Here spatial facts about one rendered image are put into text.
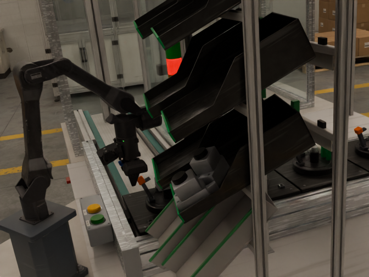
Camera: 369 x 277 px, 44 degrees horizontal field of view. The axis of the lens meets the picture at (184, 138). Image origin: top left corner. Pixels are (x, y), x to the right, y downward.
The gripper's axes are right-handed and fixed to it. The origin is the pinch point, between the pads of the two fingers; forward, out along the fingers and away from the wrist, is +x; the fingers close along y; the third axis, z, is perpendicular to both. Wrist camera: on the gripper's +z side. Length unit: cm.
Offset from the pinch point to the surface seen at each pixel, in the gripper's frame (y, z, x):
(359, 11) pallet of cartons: -517, -475, 42
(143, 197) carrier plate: -7.6, -3.5, 11.7
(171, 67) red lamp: -17.3, -19.7, -24.8
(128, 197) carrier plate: -9.9, 0.7, 11.7
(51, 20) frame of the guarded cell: -81, 11, -38
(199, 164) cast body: 42.1, -6.8, -18.3
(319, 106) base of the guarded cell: -82, -116, 22
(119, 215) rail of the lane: -1.9, 5.1, 12.7
